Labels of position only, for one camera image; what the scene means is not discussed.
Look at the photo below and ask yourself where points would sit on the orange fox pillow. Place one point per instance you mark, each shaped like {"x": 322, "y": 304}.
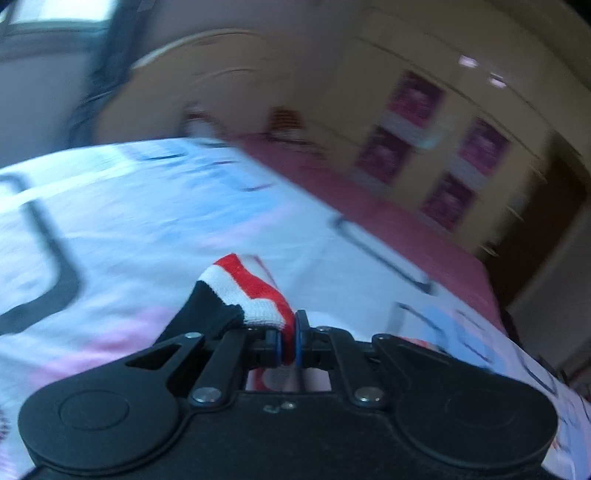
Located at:
{"x": 285, "y": 124}

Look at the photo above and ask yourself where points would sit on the dark brown door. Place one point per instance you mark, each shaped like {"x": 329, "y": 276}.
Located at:
{"x": 535, "y": 230}

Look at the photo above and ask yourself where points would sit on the lower right purple poster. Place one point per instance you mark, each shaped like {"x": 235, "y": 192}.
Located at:
{"x": 448, "y": 203}

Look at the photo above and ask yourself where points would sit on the cream rounded headboard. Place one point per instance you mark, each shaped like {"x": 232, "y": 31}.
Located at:
{"x": 237, "y": 76}

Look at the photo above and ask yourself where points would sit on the patterned white bed sheet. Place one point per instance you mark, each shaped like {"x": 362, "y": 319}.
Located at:
{"x": 101, "y": 246}

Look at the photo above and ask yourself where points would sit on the upper right purple poster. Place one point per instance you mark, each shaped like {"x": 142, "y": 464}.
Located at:
{"x": 479, "y": 154}

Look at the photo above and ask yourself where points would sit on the cream wardrobe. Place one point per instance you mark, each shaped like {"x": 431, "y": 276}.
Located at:
{"x": 489, "y": 68}

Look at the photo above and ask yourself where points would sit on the blue curtain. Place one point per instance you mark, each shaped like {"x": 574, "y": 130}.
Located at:
{"x": 110, "y": 68}

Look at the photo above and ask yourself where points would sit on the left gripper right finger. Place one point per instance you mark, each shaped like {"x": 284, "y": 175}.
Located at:
{"x": 337, "y": 352}

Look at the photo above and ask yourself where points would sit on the upper left purple poster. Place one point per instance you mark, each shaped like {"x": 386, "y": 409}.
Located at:
{"x": 411, "y": 108}

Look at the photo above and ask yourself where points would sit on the purple poster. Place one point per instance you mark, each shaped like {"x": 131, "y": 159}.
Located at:
{"x": 479, "y": 154}
{"x": 411, "y": 108}
{"x": 448, "y": 203}
{"x": 382, "y": 158}

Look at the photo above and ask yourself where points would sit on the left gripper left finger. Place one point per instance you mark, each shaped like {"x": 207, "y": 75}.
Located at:
{"x": 228, "y": 349}

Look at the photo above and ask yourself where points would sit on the window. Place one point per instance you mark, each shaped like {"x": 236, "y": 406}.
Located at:
{"x": 39, "y": 16}

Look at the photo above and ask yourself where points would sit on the striped knit sweater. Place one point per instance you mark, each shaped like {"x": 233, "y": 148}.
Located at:
{"x": 238, "y": 292}

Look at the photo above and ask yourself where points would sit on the pink bed cover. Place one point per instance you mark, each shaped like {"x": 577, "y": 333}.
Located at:
{"x": 369, "y": 221}

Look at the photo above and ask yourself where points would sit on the lower left purple poster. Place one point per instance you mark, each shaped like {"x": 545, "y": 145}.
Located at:
{"x": 382, "y": 158}

